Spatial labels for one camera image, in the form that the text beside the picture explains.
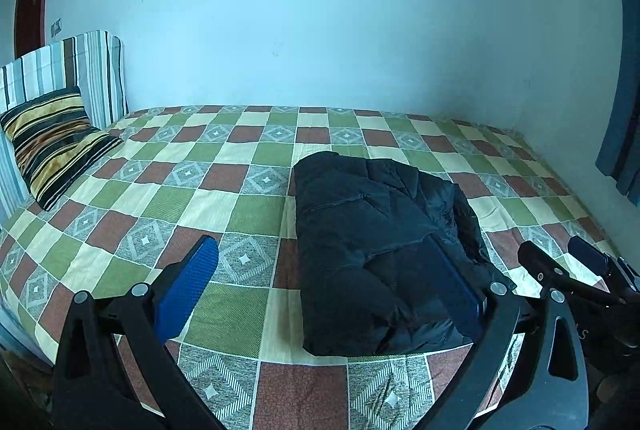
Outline wall light switch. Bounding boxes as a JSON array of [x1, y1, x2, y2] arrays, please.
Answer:
[[51, 18, 62, 38]]

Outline striped yellow black pillow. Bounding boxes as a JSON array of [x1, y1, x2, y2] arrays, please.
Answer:
[[1, 86, 122, 210]]

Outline black quilted puffer jacket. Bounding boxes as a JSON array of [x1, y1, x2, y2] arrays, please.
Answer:
[[293, 152, 515, 358]]

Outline dark blue curtain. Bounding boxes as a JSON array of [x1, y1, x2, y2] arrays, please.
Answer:
[[596, 0, 639, 206]]

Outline dark brown wooden door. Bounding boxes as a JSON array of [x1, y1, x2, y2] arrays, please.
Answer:
[[14, 0, 46, 58]]

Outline checkered green brown bed sheet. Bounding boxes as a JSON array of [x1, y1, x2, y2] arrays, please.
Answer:
[[1, 105, 612, 429]]

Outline striped blue headboard cover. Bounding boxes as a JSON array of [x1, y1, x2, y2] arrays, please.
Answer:
[[0, 29, 129, 223]]

